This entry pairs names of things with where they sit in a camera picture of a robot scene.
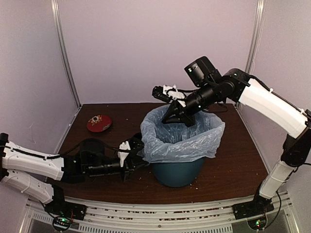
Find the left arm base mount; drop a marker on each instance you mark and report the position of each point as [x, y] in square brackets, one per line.
[63, 215]

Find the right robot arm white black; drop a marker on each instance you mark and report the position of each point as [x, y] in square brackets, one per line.
[248, 90]

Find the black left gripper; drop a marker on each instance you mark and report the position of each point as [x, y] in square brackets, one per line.
[130, 166]

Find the aluminium corner post right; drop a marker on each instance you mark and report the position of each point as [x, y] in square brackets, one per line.
[256, 36]

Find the aluminium front rail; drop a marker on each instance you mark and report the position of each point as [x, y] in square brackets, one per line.
[204, 217]

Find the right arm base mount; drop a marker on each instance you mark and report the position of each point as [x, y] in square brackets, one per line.
[254, 213]

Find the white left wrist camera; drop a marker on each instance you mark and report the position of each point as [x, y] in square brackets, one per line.
[130, 149]

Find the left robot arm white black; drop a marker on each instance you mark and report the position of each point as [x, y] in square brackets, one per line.
[89, 158]

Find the translucent blue trash bag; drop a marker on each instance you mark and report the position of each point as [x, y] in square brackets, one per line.
[177, 143]

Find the aluminium corner post left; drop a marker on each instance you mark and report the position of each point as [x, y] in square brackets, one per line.
[64, 54]

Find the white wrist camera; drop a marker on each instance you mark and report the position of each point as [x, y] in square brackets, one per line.
[167, 94]
[130, 149]

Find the dark blue mug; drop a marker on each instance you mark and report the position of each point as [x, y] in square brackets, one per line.
[138, 136]

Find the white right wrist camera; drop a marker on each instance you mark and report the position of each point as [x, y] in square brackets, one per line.
[167, 94]

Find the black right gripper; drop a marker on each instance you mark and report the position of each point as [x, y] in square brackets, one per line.
[175, 108]

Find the teal plastic trash bin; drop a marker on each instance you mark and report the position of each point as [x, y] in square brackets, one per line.
[177, 175]

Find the red floral round dish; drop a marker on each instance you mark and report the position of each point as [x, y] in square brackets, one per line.
[99, 123]

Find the aluminium corner post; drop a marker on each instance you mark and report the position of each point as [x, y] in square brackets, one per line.
[256, 36]
[64, 54]

